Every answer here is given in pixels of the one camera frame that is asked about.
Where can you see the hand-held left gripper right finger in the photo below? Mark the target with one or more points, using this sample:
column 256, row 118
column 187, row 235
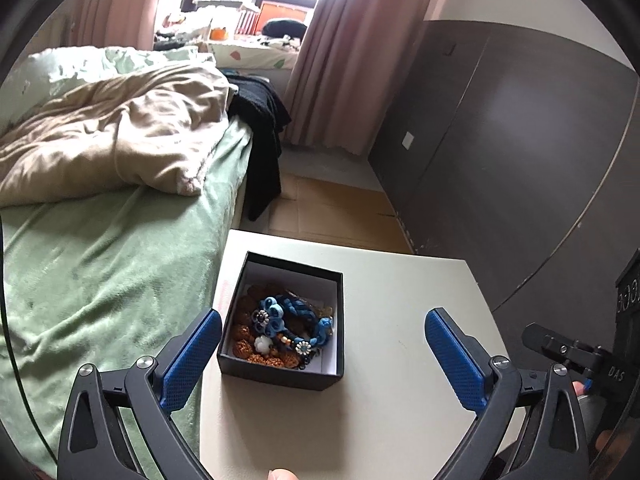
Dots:
column 455, row 360

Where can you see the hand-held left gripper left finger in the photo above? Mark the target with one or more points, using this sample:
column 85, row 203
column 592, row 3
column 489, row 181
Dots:
column 192, row 360

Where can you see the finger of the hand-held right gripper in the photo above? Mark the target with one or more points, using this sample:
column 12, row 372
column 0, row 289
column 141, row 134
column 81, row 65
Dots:
column 555, row 344

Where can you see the black jewelry box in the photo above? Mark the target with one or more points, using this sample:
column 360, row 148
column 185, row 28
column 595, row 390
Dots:
column 235, row 360

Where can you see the person's right hand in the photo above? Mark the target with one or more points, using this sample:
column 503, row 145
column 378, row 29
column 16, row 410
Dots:
column 614, row 442

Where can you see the person's left hand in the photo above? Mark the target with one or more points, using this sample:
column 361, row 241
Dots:
column 281, row 474

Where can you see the bed with green sheet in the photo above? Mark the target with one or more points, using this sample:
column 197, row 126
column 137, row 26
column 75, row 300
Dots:
column 110, row 270

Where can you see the flattened cardboard sheets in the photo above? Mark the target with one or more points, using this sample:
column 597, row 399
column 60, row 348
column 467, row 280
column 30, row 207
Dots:
column 340, row 210

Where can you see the dark brown wardrobe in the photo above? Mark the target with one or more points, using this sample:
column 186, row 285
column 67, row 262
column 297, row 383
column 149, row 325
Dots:
column 500, row 135

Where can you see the beige blanket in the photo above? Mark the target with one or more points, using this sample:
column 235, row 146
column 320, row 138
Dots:
column 100, row 135

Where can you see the black garment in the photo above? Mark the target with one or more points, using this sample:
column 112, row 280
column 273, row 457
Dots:
column 260, row 125

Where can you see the printed windowsill cushion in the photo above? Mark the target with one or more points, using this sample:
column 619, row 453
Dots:
column 250, row 54

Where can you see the pale green quilt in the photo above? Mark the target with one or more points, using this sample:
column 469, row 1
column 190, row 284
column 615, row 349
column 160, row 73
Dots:
column 75, row 65

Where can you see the pink curtain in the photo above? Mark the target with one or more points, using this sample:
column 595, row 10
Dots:
column 340, row 60
column 115, row 5

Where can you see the orange box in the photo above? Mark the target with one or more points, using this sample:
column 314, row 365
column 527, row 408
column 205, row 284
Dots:
column 280, row 12

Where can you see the white wall outlet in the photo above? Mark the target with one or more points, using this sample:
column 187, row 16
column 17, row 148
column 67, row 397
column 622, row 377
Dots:
column 409, row 139

